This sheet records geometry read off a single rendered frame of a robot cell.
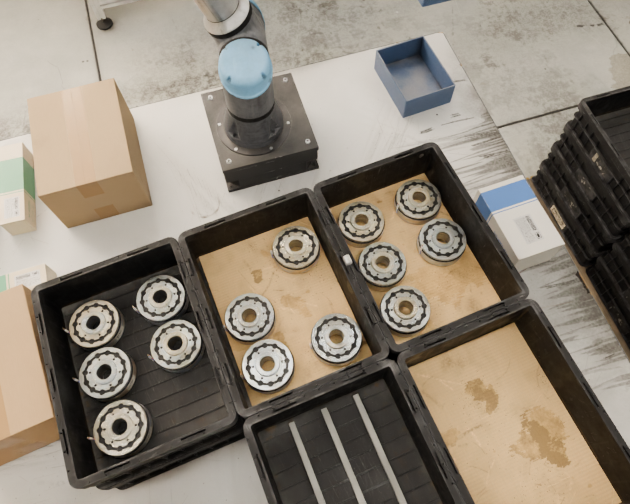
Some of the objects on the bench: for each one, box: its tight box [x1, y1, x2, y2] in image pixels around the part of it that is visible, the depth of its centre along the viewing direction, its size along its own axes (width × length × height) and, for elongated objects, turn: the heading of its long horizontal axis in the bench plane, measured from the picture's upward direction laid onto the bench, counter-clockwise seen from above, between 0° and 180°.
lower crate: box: [96, 418, 245, 490], centre depth 115 cm, size 40×30×12 cm
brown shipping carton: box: [27, 78, 152, 228], centre depth 137 cm, size 30×22×16 cm
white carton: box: [473, 175, 565, 271], centre depth 130 cm, size 20×12×9 cm, turn 20°
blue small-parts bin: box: [374, 36, 456, 118], centre depth 152 cm, size 20×15×7 cm
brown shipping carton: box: [0, 284, 60, 472], centre depth 113 cm, size 30×22×16 cm
